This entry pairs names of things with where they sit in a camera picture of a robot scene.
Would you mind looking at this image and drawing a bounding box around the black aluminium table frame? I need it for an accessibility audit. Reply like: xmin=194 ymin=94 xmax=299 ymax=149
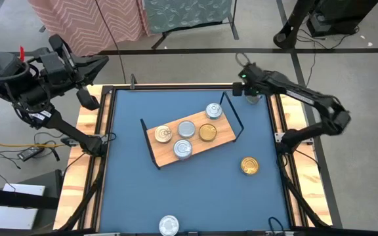
xmin=56 ymin=74 xmax=333 ymax=236

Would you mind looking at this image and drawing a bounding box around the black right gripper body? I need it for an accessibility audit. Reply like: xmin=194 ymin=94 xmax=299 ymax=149
xmin=231 ymin=62 xmax=274 ymax=99

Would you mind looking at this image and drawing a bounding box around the yellow floor cable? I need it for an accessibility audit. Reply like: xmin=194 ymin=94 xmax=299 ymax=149
xmin=0 ymin=137 xmax=67 ymax=148

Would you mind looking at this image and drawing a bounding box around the black beam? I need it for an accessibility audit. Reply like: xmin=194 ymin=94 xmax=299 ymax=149
xmin=0 ymin=186 xmax=60 ymax=210

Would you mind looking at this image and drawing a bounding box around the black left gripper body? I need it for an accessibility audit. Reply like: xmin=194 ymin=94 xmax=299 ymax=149
xmin=39 ymin=33 xmax=100 ymax=111

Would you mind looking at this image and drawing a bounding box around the gold lid can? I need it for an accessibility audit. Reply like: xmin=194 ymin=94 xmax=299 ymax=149
xmin=240 ymin=156 xmax=260 ymax=176
xmin=198 ymin=123 xmax=218 ymax=143

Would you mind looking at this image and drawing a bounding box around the silver can Bumble Bee label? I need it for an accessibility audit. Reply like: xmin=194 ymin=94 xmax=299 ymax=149
xmin=158 ymin=214 xmax=180 ymax=236

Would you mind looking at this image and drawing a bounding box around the wooden shelf black wire frame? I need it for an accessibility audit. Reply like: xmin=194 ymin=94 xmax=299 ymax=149
xmin=139 ymin=90 xmax=245 ymax=170

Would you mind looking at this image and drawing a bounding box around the black computer case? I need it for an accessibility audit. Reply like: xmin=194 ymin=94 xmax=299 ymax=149
xmin=306 ymin=0 xmax=378 ymax=37

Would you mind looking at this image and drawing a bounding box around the silver can red label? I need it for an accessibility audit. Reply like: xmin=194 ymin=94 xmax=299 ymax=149
xmin=173 ymin=139 xmax=194 ymax=161

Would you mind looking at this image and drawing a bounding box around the green leaf-print cloth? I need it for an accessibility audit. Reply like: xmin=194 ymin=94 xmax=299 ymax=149
xmin=142 ymin=0 xmax=234 ymax=34

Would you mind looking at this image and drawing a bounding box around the pink chevron cloth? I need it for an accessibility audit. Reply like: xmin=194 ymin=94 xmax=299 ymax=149
xmin=28 ymin=0 xmax=150 ymax=57

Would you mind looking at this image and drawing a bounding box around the blue cable loop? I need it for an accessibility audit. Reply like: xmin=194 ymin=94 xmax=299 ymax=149
xmin=267 ymin=216 xmax=287 ymax=236

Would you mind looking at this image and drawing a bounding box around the black power brick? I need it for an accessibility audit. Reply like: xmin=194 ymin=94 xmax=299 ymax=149
xmin=16 ymin=146 xmax=46 ymax=163

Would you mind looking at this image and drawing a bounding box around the black tower stand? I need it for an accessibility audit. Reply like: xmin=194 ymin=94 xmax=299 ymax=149
xmin=273 ymin=0 xmax=318 ymax=49

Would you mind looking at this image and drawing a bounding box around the silver can teal label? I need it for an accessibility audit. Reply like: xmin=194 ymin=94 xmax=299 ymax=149
xmin=205 ymin=102 xmax=224 ymax=120

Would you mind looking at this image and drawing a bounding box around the thin black hanging cable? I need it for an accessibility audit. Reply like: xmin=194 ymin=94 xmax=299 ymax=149
xmin=94 ymin=0 xmax=127 ymax=85

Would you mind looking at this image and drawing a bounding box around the white flat box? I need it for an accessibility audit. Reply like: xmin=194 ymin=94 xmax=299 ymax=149
xmin=0 ymin=182 xmax=46 ymax=230

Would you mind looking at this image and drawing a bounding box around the silver can white green label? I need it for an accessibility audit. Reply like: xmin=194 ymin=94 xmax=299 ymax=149
xmin=177 ymin=119 xmax=197 ymax=139

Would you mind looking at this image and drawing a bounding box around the beige-lid can blue pink label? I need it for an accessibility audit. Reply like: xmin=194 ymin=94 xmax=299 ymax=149
xmin=154 ymin=125 xmax=173 ymax=144

